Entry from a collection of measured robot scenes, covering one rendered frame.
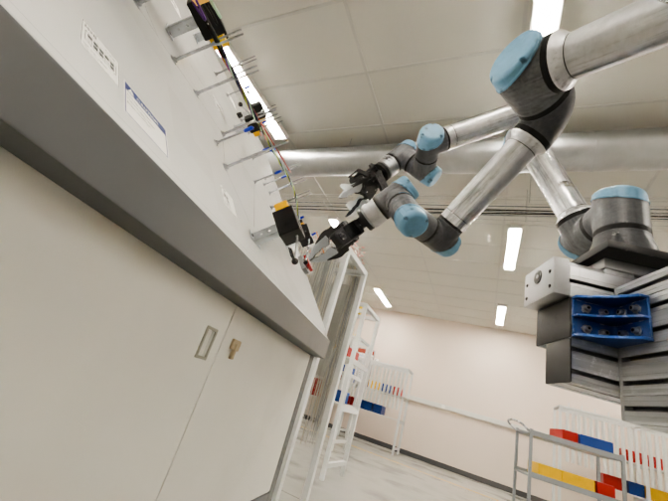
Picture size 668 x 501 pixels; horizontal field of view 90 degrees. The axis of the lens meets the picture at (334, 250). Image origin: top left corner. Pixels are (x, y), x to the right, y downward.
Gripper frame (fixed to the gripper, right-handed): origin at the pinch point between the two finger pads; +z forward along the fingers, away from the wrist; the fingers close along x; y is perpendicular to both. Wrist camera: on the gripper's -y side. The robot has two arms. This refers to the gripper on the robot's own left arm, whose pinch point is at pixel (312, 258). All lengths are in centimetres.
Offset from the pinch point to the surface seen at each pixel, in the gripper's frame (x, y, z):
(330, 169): 74, 275, 16
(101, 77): 25, -64, -15
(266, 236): 8.5, -30.5, -5.6
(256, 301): -1.2, -37.4, 1.0
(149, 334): 3, -57, 5
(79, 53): 26, -66, -16
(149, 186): 15, -62, -11
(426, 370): -377, 711, 176
